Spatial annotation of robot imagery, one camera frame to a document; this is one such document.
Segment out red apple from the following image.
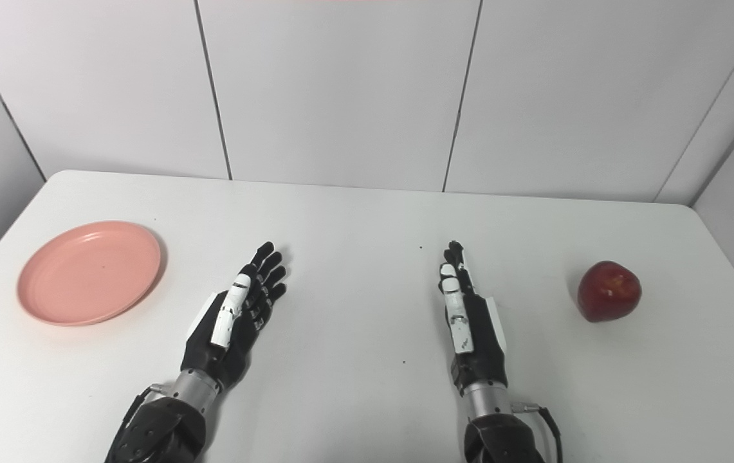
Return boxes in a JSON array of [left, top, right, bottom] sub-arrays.
[[576, 260, 643, 323]]

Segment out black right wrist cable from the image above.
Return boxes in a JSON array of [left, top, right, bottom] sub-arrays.
[[511, 401, 564, 463]]

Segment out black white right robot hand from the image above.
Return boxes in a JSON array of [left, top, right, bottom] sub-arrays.
[[437, 241, 509, 395]]

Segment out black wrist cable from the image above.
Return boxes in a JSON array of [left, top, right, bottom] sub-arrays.
[[109, 383, 168, 460], [511, 401, 564, 463]]

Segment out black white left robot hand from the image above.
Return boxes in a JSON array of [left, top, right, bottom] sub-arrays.
[[180, 242, 289, 390]]

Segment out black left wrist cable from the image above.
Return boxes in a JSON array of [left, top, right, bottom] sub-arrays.
[[109, 383, 168, 460]]

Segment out pink round plate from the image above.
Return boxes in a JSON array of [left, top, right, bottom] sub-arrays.
[[17, 221, 163, 327]]

